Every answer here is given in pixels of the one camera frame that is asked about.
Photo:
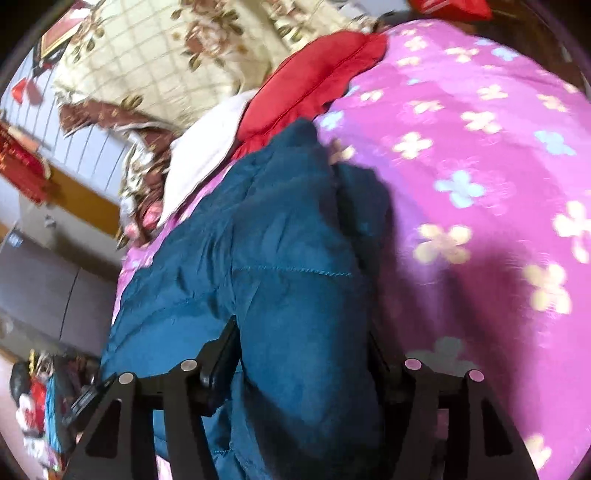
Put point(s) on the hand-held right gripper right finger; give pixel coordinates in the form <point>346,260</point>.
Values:
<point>415,392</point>

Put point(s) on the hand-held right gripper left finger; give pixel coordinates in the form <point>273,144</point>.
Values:
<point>217,364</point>

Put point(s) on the teal quilted jacket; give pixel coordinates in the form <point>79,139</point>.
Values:
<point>277,230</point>

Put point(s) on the red and white toy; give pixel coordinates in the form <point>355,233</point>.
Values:
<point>34,406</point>

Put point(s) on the grey cabinet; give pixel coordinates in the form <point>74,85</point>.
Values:
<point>46,286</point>

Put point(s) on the wooden bed headboard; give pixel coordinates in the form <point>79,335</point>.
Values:
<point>87,198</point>

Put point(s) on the brown floral cloth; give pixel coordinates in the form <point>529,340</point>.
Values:
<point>147,166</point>

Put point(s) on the white pillow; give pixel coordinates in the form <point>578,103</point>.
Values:
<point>203,152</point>

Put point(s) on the red hanging decoration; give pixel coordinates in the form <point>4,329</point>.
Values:
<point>21,161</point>

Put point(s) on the pink floral bedsheet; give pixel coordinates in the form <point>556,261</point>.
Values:
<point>461,138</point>

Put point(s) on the red pillow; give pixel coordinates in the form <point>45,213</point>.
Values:
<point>309,78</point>

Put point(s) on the cream floral quilt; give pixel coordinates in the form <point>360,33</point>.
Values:
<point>152,55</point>

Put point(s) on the red framed picture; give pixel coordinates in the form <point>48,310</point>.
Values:
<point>60,27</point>

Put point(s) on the red plastic bag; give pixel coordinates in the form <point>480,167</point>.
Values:
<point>448,7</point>

